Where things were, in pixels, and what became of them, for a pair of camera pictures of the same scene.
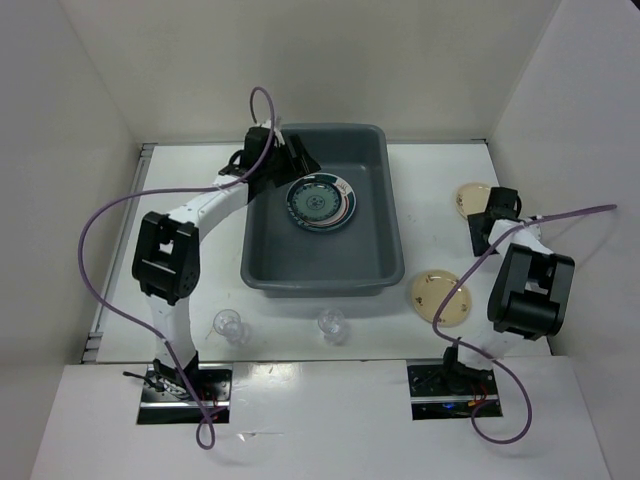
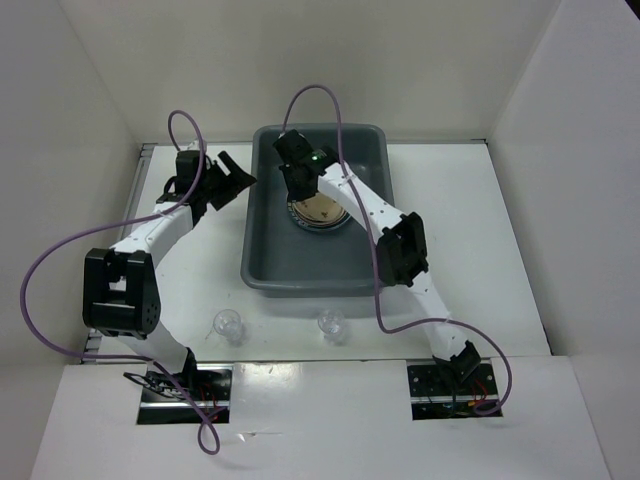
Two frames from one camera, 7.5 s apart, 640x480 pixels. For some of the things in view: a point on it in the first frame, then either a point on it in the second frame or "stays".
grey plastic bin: x=281 y=258 stays
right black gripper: x=479 y=245 to x=293 y=193
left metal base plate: x=213 y=385 stays
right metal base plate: x=445 y=389 stays
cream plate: x=431 y=290 to x=320 y=209
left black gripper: x=298 y=167 to x=238 y=178
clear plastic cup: x=331 y=323 stays
